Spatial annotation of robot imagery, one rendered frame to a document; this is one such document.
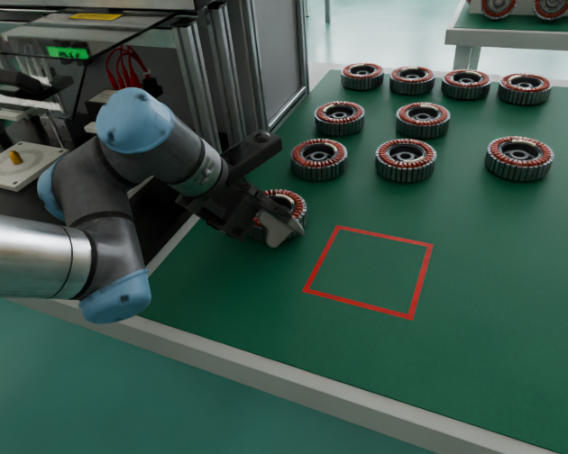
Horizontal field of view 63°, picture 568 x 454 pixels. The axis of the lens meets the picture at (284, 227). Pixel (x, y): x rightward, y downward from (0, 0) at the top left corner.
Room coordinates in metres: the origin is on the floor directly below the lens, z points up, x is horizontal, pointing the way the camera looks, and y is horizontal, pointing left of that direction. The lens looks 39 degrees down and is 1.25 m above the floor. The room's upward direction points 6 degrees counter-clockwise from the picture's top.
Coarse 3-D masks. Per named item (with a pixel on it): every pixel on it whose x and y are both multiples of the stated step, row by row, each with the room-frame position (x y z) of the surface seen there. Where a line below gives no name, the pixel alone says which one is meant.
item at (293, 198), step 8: (264, 192) 0.67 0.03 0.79; (272, 192) 0.67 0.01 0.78; (280, 192) 0.67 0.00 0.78; (288, 192) 0.66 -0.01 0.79; (280, 200) 0.65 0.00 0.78; (288, 200) 0.64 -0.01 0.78; (296, 200) 0.63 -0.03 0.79; (304, 200) 0.64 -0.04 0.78; (288, 208) 0.64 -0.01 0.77; (296, 208) 0.61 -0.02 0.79; (304, 208) 0.62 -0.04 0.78; (256, 216) 0.61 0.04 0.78; (272, 216) 0.61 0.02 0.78; (296, 216) 0.59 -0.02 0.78; (304, 216) 0.60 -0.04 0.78; (256, 224) 0.58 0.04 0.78; (304, 224) 0.60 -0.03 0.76; (256, 232) 0.58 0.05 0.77; (264, 232) 0.57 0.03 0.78; (296, 232) 0.58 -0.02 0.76; (264, 240) 0.58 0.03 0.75
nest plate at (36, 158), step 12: (24, 144) 0.97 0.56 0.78; (36, 144) 0.96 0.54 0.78; (0, 156) 0.93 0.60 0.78; (24, 156) 0.91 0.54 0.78; (36, 156) 0.91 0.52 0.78; (48, 156) 0.90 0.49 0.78; (60, 156) 0.90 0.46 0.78; (0, 168) 0.87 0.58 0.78; (12, 168) 0.86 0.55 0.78; (24, 168) 0.86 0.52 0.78; (36, 168) 0.85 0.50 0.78; (0, 180) 0.82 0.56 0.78; (12, 180) 0.82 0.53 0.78; (24, 180) 0.81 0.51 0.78
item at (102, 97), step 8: (144, 88) 0.92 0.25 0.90; (160, 88) 0.93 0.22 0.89; (96, 96) 0.85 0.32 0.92; (104, 96) 0.85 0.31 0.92; (88, 104) 0.83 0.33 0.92; (96, 104) 0.82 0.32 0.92; (104, 104) 0.81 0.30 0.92; (88, 112) 0.83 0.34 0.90; (96, 112) 0.82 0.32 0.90; (88, 128) 0.81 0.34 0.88
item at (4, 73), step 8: (0, 72) 0.61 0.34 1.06; (8, 72) 0.60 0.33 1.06; (16, 72) 0.60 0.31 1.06; (0, 80) 0.60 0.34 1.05; (8, 80) 0.59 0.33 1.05; (16, 80) 0.59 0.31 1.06; (24, 80) 0.60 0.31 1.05; (32, 80) 0.61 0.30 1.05; (24, 88) 0.60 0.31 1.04; (32, 88) 0.60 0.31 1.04
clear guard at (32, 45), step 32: (32, 32) 0.77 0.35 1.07; (64, 32) 0.75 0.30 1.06; (96, 32) 0.73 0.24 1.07; (128, 32) 0.71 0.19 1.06; (0, 64) 0.67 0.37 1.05; (32, 64) 0.64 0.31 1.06; (64, 64) 0.62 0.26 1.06; (0, 96) 0.63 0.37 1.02; (32, 96) 0.61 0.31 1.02; (64, 96) 0.59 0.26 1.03
